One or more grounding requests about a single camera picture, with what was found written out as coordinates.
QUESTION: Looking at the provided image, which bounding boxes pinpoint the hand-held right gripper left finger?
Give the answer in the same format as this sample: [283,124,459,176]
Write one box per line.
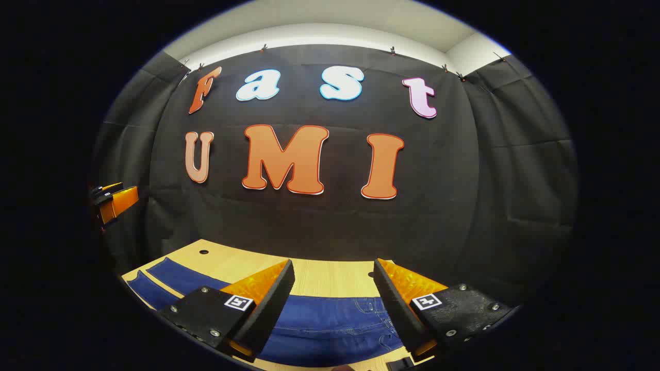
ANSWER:
[157,259,296,363]

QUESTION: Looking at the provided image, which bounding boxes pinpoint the blue denim jeans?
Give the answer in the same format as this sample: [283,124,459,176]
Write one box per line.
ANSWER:
[124,257,410,368]

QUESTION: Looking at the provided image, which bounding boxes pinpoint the black backdrop cloth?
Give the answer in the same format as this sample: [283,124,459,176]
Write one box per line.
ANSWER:
[92,44,578,310]

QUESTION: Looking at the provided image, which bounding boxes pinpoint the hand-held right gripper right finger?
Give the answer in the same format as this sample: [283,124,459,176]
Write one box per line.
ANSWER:
[373,258,517,362]

